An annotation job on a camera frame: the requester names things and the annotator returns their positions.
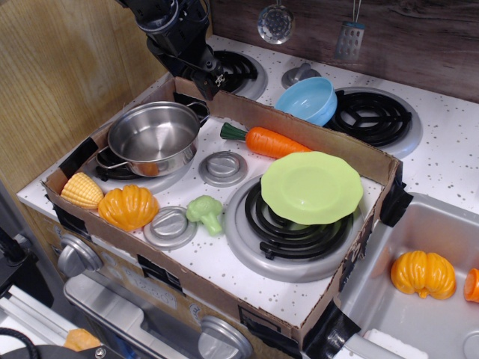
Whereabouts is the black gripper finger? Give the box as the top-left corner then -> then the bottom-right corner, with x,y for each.
191,70 -> 225,100

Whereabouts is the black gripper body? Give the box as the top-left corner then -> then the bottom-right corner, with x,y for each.
146,22 -> 225,85

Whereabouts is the green toy broccoli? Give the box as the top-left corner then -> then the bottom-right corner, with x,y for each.
186,195 -> 223,236

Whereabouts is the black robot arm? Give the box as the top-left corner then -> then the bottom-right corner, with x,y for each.
119,1 -> 225,100

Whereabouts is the stainless steel pot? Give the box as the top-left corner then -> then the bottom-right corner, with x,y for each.
96,101 -> 210,177

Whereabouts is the back left black burner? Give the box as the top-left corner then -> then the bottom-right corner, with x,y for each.
214,50 -> 268,100

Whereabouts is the black burner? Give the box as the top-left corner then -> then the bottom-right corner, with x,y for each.
325,87 -> 423,159
82,147 -> 195,195
225,177 -> 363,283
214,50 -> 268,100

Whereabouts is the orange toy carrot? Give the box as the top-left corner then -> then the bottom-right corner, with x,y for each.
220,123 -> 311,159

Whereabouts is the silver stove knob back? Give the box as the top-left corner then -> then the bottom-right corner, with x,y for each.
281,63 -> 321,89

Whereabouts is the silver stove knob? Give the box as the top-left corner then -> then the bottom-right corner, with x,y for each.
199,151 -> 248,188
281,63 -> 321,89
143,206 -> 198,251

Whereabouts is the silver stove knob centre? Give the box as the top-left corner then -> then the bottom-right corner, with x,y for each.
199,151 -> 248,188

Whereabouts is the silver strainer ladle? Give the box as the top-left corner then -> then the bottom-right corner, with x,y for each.
257,1 -> 295,45

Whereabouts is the light blue plastic bowl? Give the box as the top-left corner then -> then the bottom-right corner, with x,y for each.
275,77 -> 338,126

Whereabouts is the front left black burner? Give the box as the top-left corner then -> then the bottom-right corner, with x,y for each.
82,147 -> 195,195

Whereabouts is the light green plastic plate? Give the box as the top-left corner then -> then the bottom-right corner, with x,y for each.
260,151 -> 364,225

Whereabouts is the grey toy spatula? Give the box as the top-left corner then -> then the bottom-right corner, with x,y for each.
334,0 -> 366,62

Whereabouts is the orange toy pumpkin half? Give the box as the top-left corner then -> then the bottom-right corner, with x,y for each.
98,185 -> 159,232

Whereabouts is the silver stove knob front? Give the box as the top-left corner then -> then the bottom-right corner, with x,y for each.
143,206 -> 198,251

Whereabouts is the yellow toy corn cob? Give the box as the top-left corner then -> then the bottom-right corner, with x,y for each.
61,172 -> 104,209

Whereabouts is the back right black burner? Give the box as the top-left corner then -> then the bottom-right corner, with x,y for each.
325,87 -> 423,159

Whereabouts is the front right black burner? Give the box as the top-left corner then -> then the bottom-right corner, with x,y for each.
225,177 -> 363,283

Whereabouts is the silver oven knob left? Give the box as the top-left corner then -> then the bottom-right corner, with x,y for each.
58,234 -> 103,278

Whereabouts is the silver oven knob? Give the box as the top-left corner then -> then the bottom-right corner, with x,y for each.
198,316 -> 253,359
58,234 -> 103,278

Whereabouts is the silver oven knob right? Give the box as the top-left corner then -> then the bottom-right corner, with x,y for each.
198,316 -> 253,359

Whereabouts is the orange toy piece bottom left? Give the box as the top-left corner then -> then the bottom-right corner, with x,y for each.
63,328 -> 102,352

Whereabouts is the orange toy pumpkin in sink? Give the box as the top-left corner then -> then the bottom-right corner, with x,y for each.
390,251 -> 457,300

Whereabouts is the orange toy piece at edge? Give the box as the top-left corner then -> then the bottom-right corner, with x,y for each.
463,269 -> 479,303

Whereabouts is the silver toy sink basin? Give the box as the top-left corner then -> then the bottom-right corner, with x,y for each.
340,194 -> 478,358

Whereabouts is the silver oven door handle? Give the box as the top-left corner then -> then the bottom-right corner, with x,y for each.
64,274 -> 184,358

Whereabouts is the black cable bottom left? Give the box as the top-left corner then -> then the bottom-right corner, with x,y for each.
0,327 -> 42,359

